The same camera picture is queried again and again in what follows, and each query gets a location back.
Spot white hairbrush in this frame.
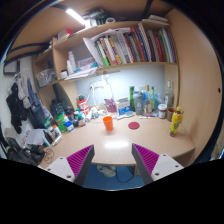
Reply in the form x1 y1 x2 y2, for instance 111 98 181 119
116 110 136 121

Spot orange plastic cup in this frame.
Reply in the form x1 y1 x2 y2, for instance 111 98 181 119
102 115 115 132

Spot grey shaker bottle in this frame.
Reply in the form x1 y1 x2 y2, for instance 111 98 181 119
132 90 144 116

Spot red and white canister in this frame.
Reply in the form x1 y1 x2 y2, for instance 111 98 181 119
77 96 90 116

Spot dark green bottle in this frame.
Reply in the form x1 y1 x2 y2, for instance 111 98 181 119
129 85 136 112

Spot wooden shelf unit with books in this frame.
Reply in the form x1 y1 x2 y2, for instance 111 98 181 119
31 14 181 101

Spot clear glass bottle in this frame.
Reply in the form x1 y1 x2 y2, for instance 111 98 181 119
164 79 175 109

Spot white-lidded jar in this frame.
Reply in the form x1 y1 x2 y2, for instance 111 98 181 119
157 103 168 120

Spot pink pouch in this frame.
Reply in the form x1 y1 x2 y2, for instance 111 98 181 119
103 97 118 114

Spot yellow drink bottle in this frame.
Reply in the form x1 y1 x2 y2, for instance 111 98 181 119
169 105 184 138

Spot white blue-capped bottle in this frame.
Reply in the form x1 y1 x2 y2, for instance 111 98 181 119
64 120 75 132

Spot ceiling light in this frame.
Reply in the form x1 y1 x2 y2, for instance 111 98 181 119
64 8 87 26

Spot slender green-capped bottle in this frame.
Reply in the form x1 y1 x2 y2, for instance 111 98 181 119
149 86 157 113

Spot black box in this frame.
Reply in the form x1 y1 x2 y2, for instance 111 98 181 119
49 99 66 118

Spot hanging clothes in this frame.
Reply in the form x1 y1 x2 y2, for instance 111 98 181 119
4 68 51 134

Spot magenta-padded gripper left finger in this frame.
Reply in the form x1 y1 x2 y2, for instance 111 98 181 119
44 144 96 188

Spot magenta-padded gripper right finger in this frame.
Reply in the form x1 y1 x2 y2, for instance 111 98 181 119
131 143 185 186

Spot white wall socket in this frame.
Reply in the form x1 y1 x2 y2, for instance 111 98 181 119
89 81 107 91

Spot flat round red coaster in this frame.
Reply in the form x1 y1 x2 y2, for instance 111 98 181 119
127 121 141 131

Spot blue and white carton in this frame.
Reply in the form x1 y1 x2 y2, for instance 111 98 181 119
115 97 132 116

